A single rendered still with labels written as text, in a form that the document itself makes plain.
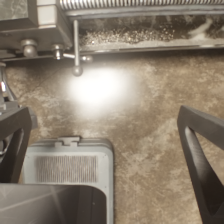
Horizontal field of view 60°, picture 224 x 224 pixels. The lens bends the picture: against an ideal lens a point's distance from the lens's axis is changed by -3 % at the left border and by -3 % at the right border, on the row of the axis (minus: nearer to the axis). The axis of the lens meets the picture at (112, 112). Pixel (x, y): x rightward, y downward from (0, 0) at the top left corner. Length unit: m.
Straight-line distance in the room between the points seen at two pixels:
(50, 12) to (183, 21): 0.66
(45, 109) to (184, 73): 0.97
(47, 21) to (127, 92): 0.87
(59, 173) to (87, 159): 0.18
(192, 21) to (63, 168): 1.01
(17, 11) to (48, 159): 0.83
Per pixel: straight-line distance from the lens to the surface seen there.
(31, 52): 0.59
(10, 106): 0.59
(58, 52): 0.78
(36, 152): 1.19
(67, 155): 1.15
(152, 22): 1.02
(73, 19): 0.78
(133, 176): 1.47
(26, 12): 0.53
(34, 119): 0.55
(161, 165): 1.48
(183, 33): 1.04
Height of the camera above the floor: 1.34
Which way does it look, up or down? 85 degrees down
